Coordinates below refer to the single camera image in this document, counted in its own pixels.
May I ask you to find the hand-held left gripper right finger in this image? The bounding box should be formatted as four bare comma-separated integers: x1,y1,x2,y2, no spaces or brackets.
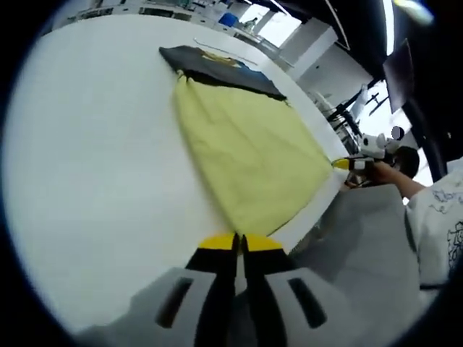
242,233,363,347

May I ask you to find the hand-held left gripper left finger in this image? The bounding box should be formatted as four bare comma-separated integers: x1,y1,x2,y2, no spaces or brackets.
119,232,240,347

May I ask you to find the yellow blue grey garment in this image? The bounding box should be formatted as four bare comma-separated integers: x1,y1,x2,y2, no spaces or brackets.
158,45,332,239

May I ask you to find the person's right hand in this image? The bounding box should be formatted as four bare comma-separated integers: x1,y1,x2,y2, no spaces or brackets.
365,160,402,187

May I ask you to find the black stand rig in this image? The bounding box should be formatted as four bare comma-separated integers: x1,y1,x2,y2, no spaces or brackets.
328,93,381,132

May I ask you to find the black monitor screen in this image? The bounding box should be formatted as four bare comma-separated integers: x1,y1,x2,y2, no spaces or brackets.
382,37,416,113

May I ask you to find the person's white printed shirt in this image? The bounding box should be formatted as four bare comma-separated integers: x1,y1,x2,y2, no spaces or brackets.
404,161,463,291

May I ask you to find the white pillar by window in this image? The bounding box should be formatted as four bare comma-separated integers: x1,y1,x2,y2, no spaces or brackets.
281,26,338,74

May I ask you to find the ceiling light strip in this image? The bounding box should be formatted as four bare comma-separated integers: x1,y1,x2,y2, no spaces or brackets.
383,0,396,58

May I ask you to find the white workbench shelving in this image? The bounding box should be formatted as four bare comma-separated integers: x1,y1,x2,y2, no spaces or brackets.
68,0,262,41

